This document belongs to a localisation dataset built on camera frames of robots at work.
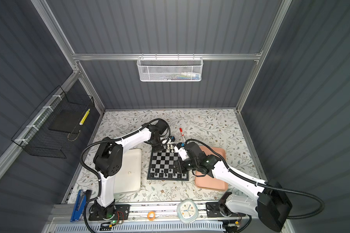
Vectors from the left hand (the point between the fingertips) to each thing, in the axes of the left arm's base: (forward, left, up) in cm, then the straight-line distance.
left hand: (159, 147), depth 94 cm
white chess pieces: (-15, +17, -2) cm, 23 cm away
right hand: (-18, -10, +8) cm, 22 cm away
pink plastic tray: (-23, -28, -3) cm, 36 cm away
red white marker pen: (+12, -16, -2) cm, 20 cm away
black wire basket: (-2, +50, +26) cm, 56 cm away
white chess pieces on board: (0, -6, 0) cm, 6 cm away
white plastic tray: (-18, +18, -4) cm, 26 cm away
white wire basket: (+67, -9, +19) cm, 70 cm away
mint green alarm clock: (-37, -15, -1) cm, 40 cm away
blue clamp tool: (-34, +40, -3) cm, 53 cm away
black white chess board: (-11, -2, -2) cm, 11 cm away
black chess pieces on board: (-18, -4, 0) cm, 18 cm away
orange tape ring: (-37, +5, -3) cm, 38 cm away
